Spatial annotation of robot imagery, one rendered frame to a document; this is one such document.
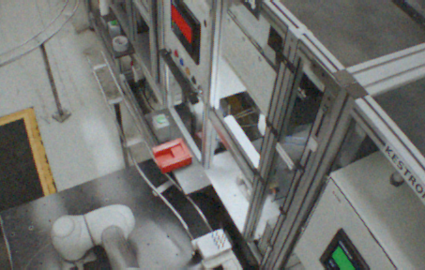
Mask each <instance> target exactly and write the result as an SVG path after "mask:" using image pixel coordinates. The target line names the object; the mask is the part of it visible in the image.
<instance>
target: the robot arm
mask: <svg viewBox="0 0 425 270"><path fill-rule="evenodd" d="M134 224H135V221H134V217H133V215H132V213H131V211H130V209H129V208H128V207H126V206H125V205H119V204H117V205H111V206H107V207H101V208H99V209H97V210H95V211H92V212H90V213H88V214H87V215H79V216H63V217H62V216H61V217H59V218H57V219H56V220H55V221H54V223H53V225H52V227H51V238H52V243H53V246H54V248H55V249H56V250H57V251H58V254H59V258H60V261H61V263H62V267H63V270H70V268H75V267H78V269H79V270H84V265H83V264H84V263H88V262H94V261H96V260H97V259H98V256H97V255H96V254H95V253H94V250H93V246H95V245H100V246H102V247H103V248H105V249H106V252H107V256H108V259H109V262H110V265H111V267H112V270H143V269H141V268H140V266H139V264H138V263H137V261H136V260H135V258H134V256H133V254H132V252H131V250H130V248H129V244H128V242H127V238H128V235H129V233H131V232H132V231H133V230H134Z"/></svg>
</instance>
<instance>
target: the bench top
mask: <svg viewBox="0 0 425 270"><path fill-rule="evenodd" d="M137 165H138V166H139V169H140V170H141V172H142V173H143V175H144V176H145V178H146V179H147V180H148V181H149V182H150V184H151V185H152V186H153V187H154V188H158V187H160V186H161V185H163V184H164V183H166V182H167V181H169V179H168V178H167V177H166V176H165V175H164V174H162V172H161V171H160V169H159V167H158V166H157V165H156V163H155V162H154V160H153V159H152V158H149V159H146V160H143V161H141V162H138V163H137ZM153 191H155V190H154V189H152V188H151V187H150V186H149V185H148V184H147V183H146V182H145V180H144V179H143V178H142V176H141V175H140V174H139V173H138V171H137V169H136V167H135V165H134V164H132V165H129V166H128V167H126V168H123V169H120V170H117V171H115V172H110V173H107V174H105V175H102V176H101V177H98V178H95V179H93V180H90V181H87V182H85V183H81V184H78V185H76V186H74V187H69V188H67V189H64V190H61V191H59V192H55V193H53V194H50V195H48V196H46V197H43V198H41V199H36V200H34V201H32V202H29V203H24V204H21V205H19V206H17V207H15V208H14V207H13V208H10V209H9V210H7V211H2V212H0V220H1V225H2V229H3V234H4V238H5V243H6V247H7V250H8V255H9V259H10V263H11V268H12V270H63V267H62V263H61V261H60V258H59V254H58V251H57V250H56V249H55V248H54V246H53V243H52V238H51V227H52V225H53V223H54V221H55V220H56V219H57V218H59V217H61V216H62V217H63V216H79V215H87V214H88V213H90V212H92V211H95V210H97V209H99V208H101V207H107V206H111V205H117V204H119V205H125V206H126V207H128V208H129V209H130V211H131V213H132V215H133V217H134V221H135V224H134V230H133V231H132V232H131V233H129V235H128V238H127V242H128V244H129V248H130V250H131V252H132V254H133V256H134V258H135V260H136V261H137V263H138V264H139V266H140V268H141V269H143V270H204V269H203V267H202V265H201V259H200V258H199V256H198V255H196V256H194V257H192V255H191V253H192V251H193V247H192V245H191V240H190V237H189V235H188V234H187V232H186V230H185V228H184V227H183V225H182V223H181V222H180V220H179V219H178V217H177V216H176V215H175V213H174V212H173V211H172V209H171V208H170V207H169V206H168V205H167V204H166V203H165V201H164V200H163V199H162V198H161V197H160V196H159V195H158V196H156V195H155V194H154V193H153ZM161 195H162V196H163V197H164V198H165V199H166V200H167V201H168V202H169V204H170V205H171V206H172V207H173V208H174V209H175V211H176V212H177V213H178V215H179V216H181V218H182V219H183V221H184V222H185V224H186V226H187V227H188V229H189V231H190V234H191V235H192V237H193V239H194V240H195V239H197V238H199V237H204V236H206V235H208V234H210V231H209V229H208V228H207V227H206V225H205V222H204V220H203V218H202V217H201V215H200V214H199V212H198V211H197V209H196V208H195V207H194V205H193V204H192V203H191V202H190V200H189V199H188V198H186V197H185V195H184V194H183V193H182V192H181V191H180V189H179V188H178V187H177V186H176V185H175V184H173V185H172V186H170V187H168V188H167V189H166V190H164V191H163V192H161ZM190 197H191V198H192V200H193V201H194V202H195V203H196V204H197V206H198V207H199V208H200V210H201V211H202V213H203V214H204V216H205V218H206V220H207V222H208V224H209V226H210V227H211V229H212V231H213V232H215V231H218V230H221V227H220V224H219V223H218V222H217V220H216V218H215V216H214V215H213V213H212V211H211V209H210V207H209V206H208V204H207V202H206V200H205V197H204V196H203V194H202V192H199V193H196V194H194V195H191V196H190ZM26 209H27V213H26V212H25V210H26ZM12 233H14V235H11V234H12ZM93 250H94V253H95V254H96V255H97V256H98V259H97V260H96V261H94V262H87V263H84V264H83V265H84V270H112V267H111V265H110V262H109V259H108V256H107V252H106V249H105V248H104V247H102V246H100V245H95V246H93Z"/></svg>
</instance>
